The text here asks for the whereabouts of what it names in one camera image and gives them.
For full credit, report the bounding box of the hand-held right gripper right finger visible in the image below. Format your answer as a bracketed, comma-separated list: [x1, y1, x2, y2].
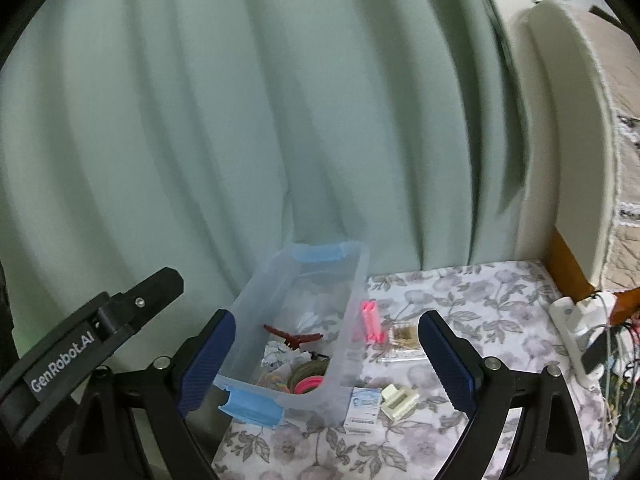
[416, 309, 591, 480]

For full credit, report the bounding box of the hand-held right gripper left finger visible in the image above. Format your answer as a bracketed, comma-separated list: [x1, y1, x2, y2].
[65, 309, 237, 480]

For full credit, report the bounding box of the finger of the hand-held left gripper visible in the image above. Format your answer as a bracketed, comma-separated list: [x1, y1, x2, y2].
[106, 266, 185, 334]

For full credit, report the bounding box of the clear cotton swab box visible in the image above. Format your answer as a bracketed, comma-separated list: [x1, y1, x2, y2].
[377, 324, 426, 363]

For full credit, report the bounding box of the cream hair claw clip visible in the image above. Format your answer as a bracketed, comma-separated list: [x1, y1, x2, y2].
[380, 384, 418, 422]

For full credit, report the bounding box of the white paper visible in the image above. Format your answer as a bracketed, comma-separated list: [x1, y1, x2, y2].
[262, 342, 301, 368]

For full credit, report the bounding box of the pastel rainbow braided rope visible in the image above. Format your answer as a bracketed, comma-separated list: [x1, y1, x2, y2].
[257, 367, 296, 393]

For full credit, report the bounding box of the pink hair roller clip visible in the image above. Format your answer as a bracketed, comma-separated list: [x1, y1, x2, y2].
[361, 299, 388, 346]

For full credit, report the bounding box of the red hair claw clip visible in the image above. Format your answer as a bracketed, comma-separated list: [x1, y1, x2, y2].
[263, 324, 324, 350]

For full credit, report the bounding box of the brown packing tape roll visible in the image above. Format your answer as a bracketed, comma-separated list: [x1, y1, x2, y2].
[290, 360, 328, 396]

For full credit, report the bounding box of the white and blue medicine box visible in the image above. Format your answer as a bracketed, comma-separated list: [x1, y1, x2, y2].
[344, 386, 383, 434]

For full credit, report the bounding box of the translucent plastic storage container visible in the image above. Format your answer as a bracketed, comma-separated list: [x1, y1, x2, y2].
[214, 241, 372, 429]

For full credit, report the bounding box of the floral bed sheet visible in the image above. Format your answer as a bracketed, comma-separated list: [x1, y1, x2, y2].
[210, 259, 616, 480]

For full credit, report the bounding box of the black phone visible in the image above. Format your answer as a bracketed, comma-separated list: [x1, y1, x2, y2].
[582, 332, 608, 376]

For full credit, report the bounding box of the white charger adapter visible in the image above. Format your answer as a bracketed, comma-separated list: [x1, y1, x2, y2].
[572, 292, 618, 341]

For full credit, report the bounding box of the pale green curtain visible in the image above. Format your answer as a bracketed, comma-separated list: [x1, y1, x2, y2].
[0, 0, 531, 401]

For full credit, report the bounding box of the white padded headboard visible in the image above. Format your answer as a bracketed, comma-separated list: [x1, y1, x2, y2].
[505, 0, 626, 301]

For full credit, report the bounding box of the orange wooden bed frame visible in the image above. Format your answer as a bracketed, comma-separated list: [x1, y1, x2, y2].
[545, 227, 640, 326]

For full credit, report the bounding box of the tangle of cables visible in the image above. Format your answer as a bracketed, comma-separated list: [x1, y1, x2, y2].
[597, 292, 640, 443]

